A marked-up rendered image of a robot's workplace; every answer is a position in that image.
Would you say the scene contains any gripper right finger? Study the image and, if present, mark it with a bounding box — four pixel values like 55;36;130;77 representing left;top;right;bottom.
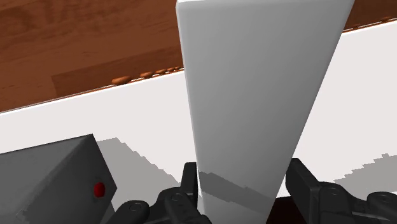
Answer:
284;157;397;224

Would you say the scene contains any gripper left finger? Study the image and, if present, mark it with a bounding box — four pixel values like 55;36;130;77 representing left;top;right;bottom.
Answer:
104;162;212;224

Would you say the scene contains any grey box with red button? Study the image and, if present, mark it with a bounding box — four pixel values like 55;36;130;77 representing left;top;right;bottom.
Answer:
0;133;118;224

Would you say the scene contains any tall white box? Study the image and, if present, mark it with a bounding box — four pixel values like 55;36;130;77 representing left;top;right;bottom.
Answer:
175;0;356;224

